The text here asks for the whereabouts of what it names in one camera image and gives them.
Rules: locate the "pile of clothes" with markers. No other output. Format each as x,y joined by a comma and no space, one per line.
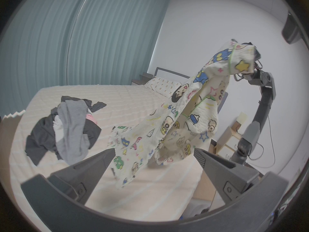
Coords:
70,127

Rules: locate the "bed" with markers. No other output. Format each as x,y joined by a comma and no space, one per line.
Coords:
135,98

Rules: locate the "dark wooden bedside table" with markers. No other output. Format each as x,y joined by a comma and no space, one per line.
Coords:
138,81

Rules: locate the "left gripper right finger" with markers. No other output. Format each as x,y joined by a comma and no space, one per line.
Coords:
224,177

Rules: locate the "blue-green curtain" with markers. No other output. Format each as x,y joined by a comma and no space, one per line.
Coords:
108,45

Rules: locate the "pale wooden bedside table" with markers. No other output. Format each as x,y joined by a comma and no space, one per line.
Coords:
225,141

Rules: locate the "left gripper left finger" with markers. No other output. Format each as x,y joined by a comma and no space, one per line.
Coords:
79,177

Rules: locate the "white printed pyjama top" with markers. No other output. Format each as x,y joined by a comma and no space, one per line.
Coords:
169,129

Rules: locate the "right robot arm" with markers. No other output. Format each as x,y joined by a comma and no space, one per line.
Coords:
259,115

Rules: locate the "cream table lamp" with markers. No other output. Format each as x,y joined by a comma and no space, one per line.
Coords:
242,119

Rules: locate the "white printed pillow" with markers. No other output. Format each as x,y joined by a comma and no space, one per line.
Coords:
161,83

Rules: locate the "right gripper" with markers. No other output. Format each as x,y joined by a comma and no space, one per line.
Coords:
257,54

